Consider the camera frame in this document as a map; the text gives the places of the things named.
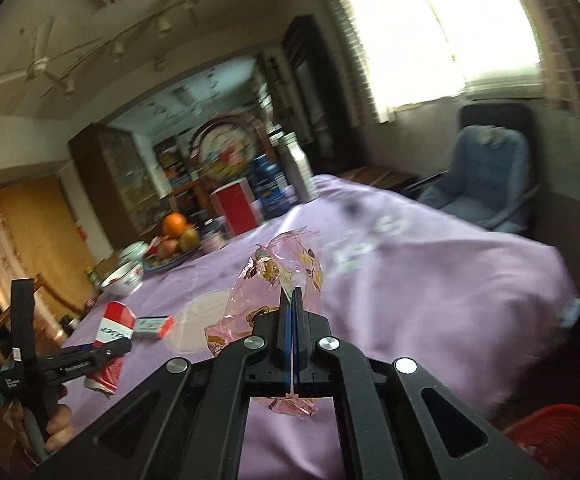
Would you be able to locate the pink cellophane wrapper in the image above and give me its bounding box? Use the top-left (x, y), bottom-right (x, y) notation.
top-left (203, 230), bottom-right (330, 418)

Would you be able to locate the dark supplement jar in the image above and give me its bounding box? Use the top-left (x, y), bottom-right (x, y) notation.
top-left (201, 218), bottom-right (227, 254)

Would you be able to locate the red box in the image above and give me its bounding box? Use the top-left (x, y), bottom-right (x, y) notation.
top-left (211, 178), bottom-right (263, 237)

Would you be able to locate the white ceramic bowl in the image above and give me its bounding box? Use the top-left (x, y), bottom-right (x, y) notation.
top-left (101, 261), bottom-right (144, 297)

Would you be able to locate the white lidded pot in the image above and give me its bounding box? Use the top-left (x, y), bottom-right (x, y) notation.
top-left (118, 242), bottom-right (149, 264)

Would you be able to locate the wooden glass cabinet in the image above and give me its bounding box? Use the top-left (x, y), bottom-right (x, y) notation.
top-left (68, 124), bottom-right (171, 250)

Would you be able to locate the round framed fruit picture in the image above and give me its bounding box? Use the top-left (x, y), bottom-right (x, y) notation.
top-left (189, 113), bottom-right (277, 186)

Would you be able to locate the blue cushioned chair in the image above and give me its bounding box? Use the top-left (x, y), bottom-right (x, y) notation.
top-left (403, 102), bottom-right (540, 235)

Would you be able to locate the blue fruit plate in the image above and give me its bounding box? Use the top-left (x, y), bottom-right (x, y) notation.
top-left (143, 246), bottom-right (202, 273)

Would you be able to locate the left hand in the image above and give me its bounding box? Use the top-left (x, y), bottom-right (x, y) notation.
top-left (8, 383), bottom-right (76, 456)

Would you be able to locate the yellow pear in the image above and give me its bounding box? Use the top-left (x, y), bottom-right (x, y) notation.
top-left (178, 226), bottom-right (201, 252)

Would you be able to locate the red apple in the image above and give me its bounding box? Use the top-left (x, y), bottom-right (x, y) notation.
top-left (157, 238), bottom-right (180, 260)

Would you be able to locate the orange fruit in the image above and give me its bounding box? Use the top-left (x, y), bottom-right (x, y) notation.
top-left (162, 212), bottom-right (188, 238)

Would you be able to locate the window curtain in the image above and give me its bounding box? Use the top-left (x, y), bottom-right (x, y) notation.
top-left (331, 0), bottom-right (580, 122)

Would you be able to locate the red white can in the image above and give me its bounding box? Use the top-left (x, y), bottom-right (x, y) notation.
top-left (84, 301), bottom-right (137, 396)

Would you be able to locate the blue fish oil bottle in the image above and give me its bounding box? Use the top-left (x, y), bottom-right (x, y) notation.
top-left (249, 154), bottom-right (292, 219)

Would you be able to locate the silver metal bottle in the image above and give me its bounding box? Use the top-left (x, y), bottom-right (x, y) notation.
top-left (278, 132), bottom-right (319, 203)

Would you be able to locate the wooden armchair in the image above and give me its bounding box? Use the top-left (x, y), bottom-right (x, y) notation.
top-left (0, 274), bottom-right (92, 367)

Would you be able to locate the small cigarette box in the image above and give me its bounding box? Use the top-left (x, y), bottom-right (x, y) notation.
top-left (132, 315), bottom-right (174, 339)

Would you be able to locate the ceiling fan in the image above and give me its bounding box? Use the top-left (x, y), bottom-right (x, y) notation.
top-left (0, 16), bottom-right (75, 107)

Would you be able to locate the red plastic trash basket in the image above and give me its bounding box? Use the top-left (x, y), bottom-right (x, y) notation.
top-left (503, 404), bottom-right (580, 479)

